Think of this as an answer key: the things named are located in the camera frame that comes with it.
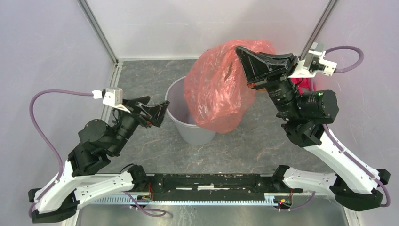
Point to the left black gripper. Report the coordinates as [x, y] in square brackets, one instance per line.
[156, 113]

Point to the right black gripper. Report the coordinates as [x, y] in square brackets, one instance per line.
[260, 68]

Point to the grey plastic trash bin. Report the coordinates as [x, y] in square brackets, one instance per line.
[179, 112]

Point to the red translucent trash bag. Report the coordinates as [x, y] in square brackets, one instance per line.
[215, 89]

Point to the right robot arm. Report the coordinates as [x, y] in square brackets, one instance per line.
[306, 115]

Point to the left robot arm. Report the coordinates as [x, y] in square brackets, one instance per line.
[99, 142]

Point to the pink crumpled cloth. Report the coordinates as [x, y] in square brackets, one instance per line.
[304, 84]

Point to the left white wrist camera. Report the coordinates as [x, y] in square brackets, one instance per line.
[112, 97]

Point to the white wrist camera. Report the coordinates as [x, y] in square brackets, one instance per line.
[112, 97]
[314, 62]

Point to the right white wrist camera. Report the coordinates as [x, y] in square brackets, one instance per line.
[314, 62]

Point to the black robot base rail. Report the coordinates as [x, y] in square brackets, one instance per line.
[207, 187]

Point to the white slotted cable duct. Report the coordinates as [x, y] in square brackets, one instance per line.
[123, 199]

